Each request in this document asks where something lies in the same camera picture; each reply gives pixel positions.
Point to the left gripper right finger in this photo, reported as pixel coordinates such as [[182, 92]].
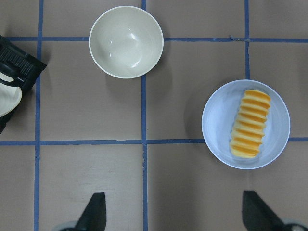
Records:
[[258, 216]]

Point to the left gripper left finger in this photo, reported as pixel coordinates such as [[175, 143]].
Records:
[[94, 216]]

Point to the blue plate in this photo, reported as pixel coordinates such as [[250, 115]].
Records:
[[219, 115]]

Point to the cream plate in rack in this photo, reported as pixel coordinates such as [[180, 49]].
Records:
[[10, 93]]

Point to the black dish rack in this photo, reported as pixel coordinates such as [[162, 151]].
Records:
[[18, 64]]

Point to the cream bowl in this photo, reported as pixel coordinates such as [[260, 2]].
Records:
[[126, 42]]

